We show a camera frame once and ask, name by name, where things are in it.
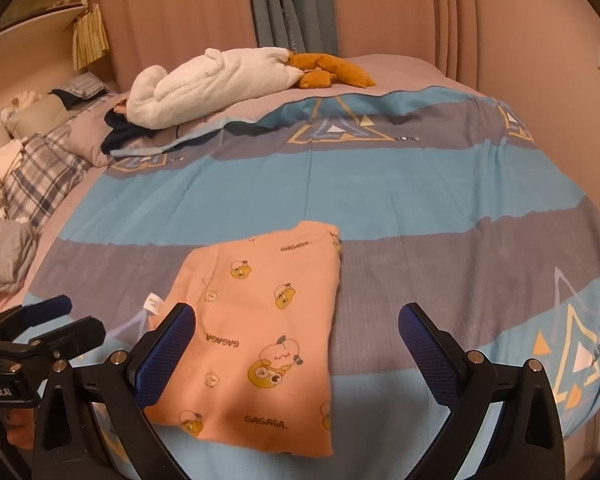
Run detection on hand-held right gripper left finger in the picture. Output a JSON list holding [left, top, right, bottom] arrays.
[[32, 302, 198, 480]]

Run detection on dark navy garment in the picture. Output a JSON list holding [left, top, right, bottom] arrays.
[[102, 107, 156, 156]]

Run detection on beige headboard cushion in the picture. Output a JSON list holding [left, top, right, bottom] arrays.
[[5, 94, 76, 138]]

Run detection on pink curtain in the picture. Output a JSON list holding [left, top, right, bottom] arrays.
[[96, 0, 258, 96], [330, 0, 486, 83]]

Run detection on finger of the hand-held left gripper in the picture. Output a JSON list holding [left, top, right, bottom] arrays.
[[0, 316, 107, 361], [0, 294, 74, 341]]

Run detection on cream cloth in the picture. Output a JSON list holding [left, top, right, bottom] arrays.
[[0, 137, 26, 176]]

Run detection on pink cartoon print baby romper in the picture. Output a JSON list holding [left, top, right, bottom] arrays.
[[144, 220, 343, 458]]

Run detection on striped cushion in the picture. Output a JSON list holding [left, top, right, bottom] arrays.
[[62, 71, 112, 101]]

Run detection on blue curtain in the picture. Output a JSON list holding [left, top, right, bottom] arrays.
[[245, 0, 340, 56]]

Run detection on plaid pillow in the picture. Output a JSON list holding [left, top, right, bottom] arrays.
[[0, 122, 93, 226]]

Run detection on blue grey striped duvet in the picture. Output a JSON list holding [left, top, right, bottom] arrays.
[[20, 82, 600, 480]]

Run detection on mauve pillow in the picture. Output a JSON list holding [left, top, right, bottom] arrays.
[[75, 92, 131, 168]]

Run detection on mauve bed sheet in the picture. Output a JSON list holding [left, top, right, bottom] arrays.
[[0, 52, 461, 311]]

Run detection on dark cloth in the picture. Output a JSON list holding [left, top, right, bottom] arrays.
[[50, 89, 81, 111]]

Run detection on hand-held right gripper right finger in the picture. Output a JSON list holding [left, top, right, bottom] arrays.
[[397, 302, 566, 480]]

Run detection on person's left hand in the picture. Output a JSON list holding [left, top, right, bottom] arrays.
[[5, 405, 36, 451]]

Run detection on grey crumpled cloth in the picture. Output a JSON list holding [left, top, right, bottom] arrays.
[[0, 217, 38, 306]]

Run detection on white goose plush toy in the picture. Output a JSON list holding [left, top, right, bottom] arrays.
[[126, 47, 377, 128]]

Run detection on yellow pleated cloth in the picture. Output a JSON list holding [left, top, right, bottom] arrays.
[[72, 5, 110, 72]]

